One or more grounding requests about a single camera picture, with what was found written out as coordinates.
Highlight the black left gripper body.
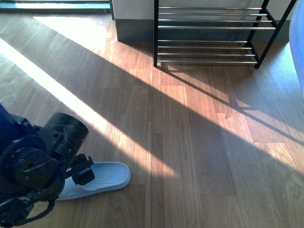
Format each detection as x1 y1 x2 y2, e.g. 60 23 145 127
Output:
0 112 95 213

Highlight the black metal shoe rack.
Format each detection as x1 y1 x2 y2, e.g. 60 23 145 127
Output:
153 0 296 68

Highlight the light blue slide sandal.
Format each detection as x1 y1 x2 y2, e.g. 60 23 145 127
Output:
58 162 131 200

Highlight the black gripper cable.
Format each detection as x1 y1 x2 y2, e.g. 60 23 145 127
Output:
0 194 57 228

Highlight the light blue sandal at corner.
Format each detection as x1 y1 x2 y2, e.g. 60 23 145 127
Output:
289 0 304 94

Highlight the dark window frame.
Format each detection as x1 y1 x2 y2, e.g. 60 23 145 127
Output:
0 0 115 19

